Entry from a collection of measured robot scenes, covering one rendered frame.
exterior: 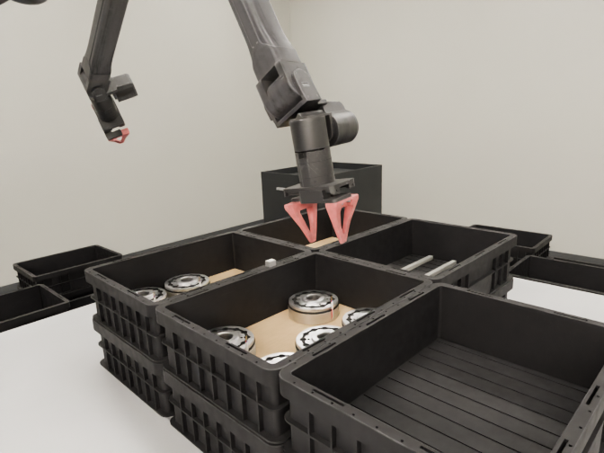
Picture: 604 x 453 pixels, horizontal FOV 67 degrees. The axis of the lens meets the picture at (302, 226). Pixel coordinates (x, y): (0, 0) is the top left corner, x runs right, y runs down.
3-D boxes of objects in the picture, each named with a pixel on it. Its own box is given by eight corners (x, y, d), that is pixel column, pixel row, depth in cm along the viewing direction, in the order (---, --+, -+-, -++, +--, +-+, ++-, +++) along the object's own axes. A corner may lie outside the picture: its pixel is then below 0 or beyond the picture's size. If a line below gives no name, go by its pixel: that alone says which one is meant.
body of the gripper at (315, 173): (307, 191, 80) (300, 149, 79) (356, 189, 74) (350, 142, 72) (283, 199, 76) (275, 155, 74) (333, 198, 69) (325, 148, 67)
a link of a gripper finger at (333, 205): (331, 235, 80) (322, 183, 78) (366, 236, 75) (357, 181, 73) (306, 248, 75) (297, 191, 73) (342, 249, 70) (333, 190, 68)
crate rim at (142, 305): (152, 320, 76) (150, 306, 76) (83, 279, 97) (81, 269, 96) (315, 261, 104) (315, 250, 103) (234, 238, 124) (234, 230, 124)
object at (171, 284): (180, 295, 100) (179, 292, 100) (156, 284, 107) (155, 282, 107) (217, 281, 107) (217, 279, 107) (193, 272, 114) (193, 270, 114)
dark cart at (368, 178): (320, 334, 260) (315, 177, 238) (266, 314, 290) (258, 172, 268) (381, 300, 304) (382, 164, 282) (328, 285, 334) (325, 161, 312)
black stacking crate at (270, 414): (277, 456, 58) (271, 377, 56) (160, 371, 79) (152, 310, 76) (433, 341, 86) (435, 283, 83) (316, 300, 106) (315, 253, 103)
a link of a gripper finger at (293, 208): (315, 235, 82) (306, 184, 80) (347, 236, 78) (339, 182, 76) (290, 247, 77) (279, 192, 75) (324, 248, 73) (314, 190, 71)
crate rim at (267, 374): (272, 390, 56) (271, 373, 55) (152, 320, 76) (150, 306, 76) (436, 293, 83) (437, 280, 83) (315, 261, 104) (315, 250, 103)
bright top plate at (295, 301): (311, 316, 87) (311, 314, 87) (279, 302, 94) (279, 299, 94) (348, 301, 93) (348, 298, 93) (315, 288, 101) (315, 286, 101)
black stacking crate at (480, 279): (434, 340, 86) (436, 283, 83) (317, 299, 106) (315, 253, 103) (514, 280, 113) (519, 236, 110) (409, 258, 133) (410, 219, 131)
